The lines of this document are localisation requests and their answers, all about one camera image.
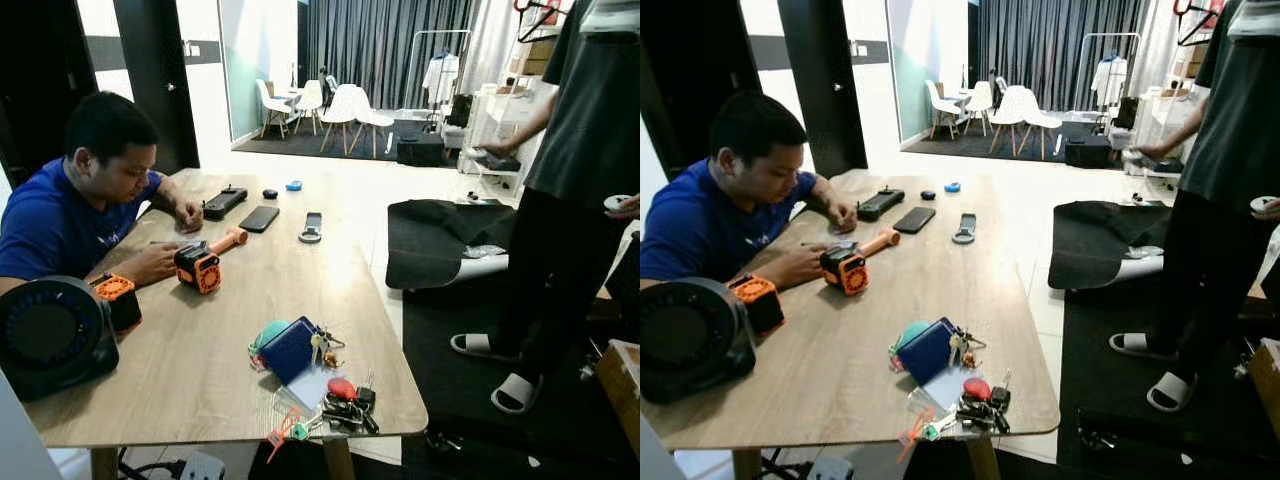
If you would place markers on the white shell chair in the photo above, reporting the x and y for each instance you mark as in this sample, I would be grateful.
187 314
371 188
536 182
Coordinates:
1018 105
350 105
940 100
978 98
270 100
310 98

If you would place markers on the white hanging shirt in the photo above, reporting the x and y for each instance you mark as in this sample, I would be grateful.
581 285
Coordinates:
1108 80
440 78

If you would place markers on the white cylinder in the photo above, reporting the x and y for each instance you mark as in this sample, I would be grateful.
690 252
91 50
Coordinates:
480 267
1140 267

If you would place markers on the orange black block device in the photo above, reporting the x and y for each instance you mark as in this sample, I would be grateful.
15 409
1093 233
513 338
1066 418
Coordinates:
760 300
120 300

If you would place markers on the white shelf cart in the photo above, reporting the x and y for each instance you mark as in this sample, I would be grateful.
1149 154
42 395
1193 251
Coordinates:
1160 110
505 115

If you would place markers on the large black floor mat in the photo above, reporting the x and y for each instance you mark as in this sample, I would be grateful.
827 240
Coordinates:
450 350
1100 390

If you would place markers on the wooden box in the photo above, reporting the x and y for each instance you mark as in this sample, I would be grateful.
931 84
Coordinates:
1268 375
620 385

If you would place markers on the black key fob bunch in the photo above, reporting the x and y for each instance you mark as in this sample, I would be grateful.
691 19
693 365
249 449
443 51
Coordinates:
985 412
350 412

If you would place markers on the standing person dark clothes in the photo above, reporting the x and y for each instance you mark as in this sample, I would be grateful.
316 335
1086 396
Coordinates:
590 120
1240 120

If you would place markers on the wooden table leg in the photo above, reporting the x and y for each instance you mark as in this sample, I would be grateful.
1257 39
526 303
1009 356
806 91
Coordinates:
983 460
746 465
340 460
104 465

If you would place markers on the orange black handheld tool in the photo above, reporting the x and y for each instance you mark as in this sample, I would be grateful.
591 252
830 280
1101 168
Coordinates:
845 270
200 268

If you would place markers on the small white wall switch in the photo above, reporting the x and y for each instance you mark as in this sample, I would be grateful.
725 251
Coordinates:
191 48
859 48

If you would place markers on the dark rug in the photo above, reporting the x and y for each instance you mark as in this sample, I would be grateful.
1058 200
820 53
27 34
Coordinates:
300 145
960 148

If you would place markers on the teal round pouch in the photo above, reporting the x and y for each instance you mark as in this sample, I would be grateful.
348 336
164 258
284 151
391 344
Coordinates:
265 335
905 335

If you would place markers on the grey curtain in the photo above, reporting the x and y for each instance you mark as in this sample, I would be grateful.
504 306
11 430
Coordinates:
1050 50
380 50

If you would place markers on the white slipper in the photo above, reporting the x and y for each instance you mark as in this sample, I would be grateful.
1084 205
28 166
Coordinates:
475 346
1133 345
517 394
1172 393

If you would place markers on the black cloth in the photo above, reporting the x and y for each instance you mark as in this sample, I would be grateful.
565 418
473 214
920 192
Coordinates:
1090 235
430 235

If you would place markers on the metal clothes rack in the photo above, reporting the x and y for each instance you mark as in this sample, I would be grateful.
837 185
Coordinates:
1108 34
437 31

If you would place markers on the black door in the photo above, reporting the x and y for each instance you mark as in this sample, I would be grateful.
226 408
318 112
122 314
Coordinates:
690 60
40 60

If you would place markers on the orange plastic clip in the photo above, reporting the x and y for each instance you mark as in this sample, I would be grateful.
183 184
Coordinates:
280 432
912 430

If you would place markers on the black remote control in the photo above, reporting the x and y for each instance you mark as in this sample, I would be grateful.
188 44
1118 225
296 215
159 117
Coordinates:
880 204
225 203

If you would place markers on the white paper sheet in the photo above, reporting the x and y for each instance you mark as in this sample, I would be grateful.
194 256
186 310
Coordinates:
305 385
945 387

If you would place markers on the dark blue wallet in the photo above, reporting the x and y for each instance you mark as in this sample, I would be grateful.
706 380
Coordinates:
928 352
290 350

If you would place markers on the white handheld controller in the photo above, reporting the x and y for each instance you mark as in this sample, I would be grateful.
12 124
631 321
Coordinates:
618 202
1262 204

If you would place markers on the seated person blue shirt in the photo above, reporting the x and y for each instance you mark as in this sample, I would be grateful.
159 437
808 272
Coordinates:
700 225
50 225

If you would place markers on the white power strip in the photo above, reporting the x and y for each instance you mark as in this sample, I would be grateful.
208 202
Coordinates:
830 470
203 468

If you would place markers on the red oval key fob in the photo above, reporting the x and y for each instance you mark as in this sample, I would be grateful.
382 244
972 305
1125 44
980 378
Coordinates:
977 388
342 388

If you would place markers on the black box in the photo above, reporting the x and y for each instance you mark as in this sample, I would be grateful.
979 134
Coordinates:
420 150
1087 152

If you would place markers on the black smartphone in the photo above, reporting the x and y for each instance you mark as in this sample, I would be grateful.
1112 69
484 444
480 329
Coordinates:
259 219
914 220

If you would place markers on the green key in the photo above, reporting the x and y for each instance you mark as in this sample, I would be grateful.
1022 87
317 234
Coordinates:
308 430
942 428

